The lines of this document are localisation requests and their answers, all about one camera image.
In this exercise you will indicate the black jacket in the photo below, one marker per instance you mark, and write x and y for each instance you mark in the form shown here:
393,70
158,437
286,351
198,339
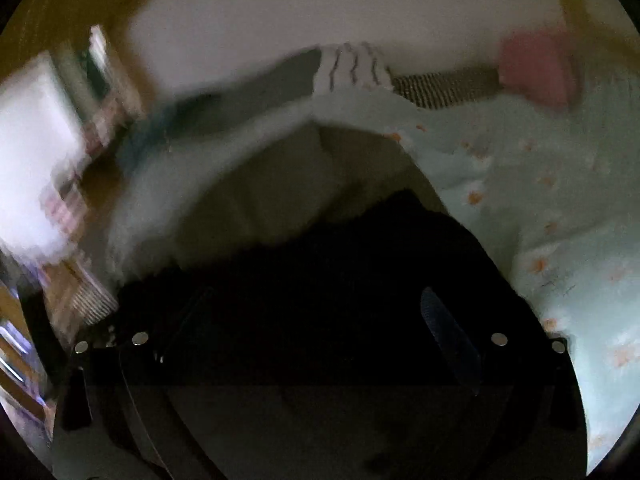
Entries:
350,270

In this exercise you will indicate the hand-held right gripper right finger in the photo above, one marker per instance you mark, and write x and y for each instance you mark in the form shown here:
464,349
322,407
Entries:
450,345

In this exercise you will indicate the grey striped mattress pad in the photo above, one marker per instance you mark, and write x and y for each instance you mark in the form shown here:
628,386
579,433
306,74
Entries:
450,87

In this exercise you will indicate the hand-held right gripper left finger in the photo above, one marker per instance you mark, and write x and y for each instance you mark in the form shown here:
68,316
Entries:
175,342

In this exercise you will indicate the black white checked cloth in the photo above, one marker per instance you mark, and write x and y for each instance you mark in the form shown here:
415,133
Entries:
92,300

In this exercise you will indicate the grey fleece garment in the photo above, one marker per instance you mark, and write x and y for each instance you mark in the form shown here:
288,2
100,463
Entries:
280,195

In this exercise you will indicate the light blue floral bedsheet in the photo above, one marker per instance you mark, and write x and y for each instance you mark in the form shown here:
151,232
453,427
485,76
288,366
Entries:
525,200

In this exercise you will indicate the pink plush toy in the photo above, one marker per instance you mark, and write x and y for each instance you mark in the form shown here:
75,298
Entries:
537,67

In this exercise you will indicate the white striped sock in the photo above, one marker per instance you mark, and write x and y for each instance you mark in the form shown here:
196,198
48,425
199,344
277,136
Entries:
350,67

